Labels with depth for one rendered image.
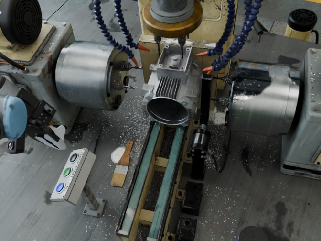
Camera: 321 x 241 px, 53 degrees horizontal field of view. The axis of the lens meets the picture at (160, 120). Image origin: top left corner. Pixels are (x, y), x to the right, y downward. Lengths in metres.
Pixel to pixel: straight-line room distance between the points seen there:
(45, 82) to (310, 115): 0.87
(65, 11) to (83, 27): 1.65
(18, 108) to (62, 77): 0.47
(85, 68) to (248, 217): 0.76
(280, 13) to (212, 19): 2.14
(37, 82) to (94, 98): 0.21
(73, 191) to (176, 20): 0.57
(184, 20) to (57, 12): 2.71
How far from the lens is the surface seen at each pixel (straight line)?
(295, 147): 1.16
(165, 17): 0.96
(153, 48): 1.21
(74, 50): 1.20
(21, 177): 1.40
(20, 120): 0.75
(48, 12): 3.62
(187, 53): 1.17
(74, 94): 1.20
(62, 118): 1.36
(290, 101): 1.07
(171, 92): 1.09
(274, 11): 3.36
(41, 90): 1.24
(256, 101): 1.04
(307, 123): 1.05
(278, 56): 1.69
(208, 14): 1.23
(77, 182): 0.99
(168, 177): 1.11
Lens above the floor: 1.92
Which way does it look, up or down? 54 degrees down
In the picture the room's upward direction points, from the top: 7 degrees counter-clockwise
